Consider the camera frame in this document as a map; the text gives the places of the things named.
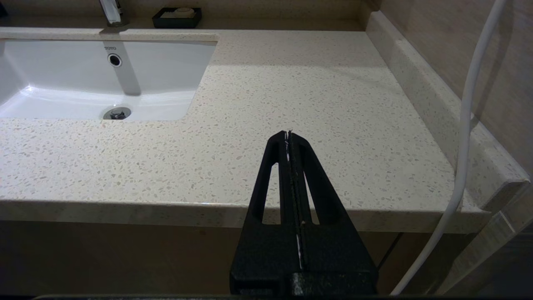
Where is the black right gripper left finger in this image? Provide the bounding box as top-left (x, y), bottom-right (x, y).
top-left (230, 130), bottom-right (301, 296)

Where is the chrome faucet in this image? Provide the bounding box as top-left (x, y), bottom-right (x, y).
top-left (98, 0), bottom-right (129, 27)

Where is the chrome sink drain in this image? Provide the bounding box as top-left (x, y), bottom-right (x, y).
top-left (102, 106), bottom-right (132, 120)

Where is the white ceramic sink basin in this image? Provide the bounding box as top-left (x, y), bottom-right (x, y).
top-left (0, 38), bottom-right (218, 122)

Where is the brown vanity cabinet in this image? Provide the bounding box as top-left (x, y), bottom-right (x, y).
top-left (0, 219), bottom-right (479, 297)

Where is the white cable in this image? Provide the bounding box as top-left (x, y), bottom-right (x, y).
top-left (391, 0), bottom-right (508, 295)

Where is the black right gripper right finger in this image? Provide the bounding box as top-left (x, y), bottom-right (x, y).
top-left (288, 130), bottom-right (379, 296)

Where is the black soap dish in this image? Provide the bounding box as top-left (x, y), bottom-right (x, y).
top-left (152, 7), bottom-right (202, 29)

